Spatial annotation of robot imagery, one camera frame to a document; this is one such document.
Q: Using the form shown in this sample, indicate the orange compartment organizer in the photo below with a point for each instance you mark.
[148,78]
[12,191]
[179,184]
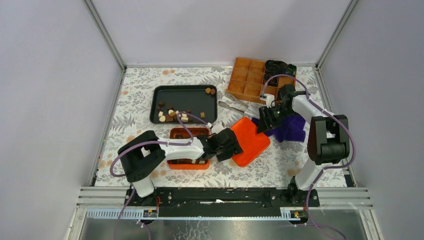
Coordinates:
[246,81]

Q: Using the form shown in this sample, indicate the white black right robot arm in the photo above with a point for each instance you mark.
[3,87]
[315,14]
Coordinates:
[328,139]

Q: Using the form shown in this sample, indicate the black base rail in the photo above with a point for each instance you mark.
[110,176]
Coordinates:
[211,202]

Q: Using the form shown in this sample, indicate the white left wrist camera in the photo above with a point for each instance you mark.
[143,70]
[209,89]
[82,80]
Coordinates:
[217,128]

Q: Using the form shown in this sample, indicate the orange chocolate box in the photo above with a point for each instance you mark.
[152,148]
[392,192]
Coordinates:
[188,164]

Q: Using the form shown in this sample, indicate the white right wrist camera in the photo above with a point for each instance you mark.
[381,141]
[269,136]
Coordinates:
[269,99]

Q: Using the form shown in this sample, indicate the metal tongs white handle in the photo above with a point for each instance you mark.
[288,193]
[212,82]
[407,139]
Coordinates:
[238,106]

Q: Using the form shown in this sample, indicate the black chocolate tray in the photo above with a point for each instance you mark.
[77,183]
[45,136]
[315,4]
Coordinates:
[183,98]

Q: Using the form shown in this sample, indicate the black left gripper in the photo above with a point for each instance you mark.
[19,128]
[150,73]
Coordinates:
[234,149]

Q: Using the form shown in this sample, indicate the purple cloth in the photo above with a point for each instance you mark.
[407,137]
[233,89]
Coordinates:
[291,129]

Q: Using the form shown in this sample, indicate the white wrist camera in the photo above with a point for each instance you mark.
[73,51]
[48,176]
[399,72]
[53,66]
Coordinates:
[217,128]
[269,99]

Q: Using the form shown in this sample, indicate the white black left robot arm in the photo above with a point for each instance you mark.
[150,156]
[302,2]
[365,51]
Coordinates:
[143,154]

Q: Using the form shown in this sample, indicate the orange box lid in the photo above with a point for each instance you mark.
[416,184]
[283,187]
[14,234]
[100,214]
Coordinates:
[251,142]

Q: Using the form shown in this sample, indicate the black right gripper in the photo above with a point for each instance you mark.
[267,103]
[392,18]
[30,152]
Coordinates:
[264,124]

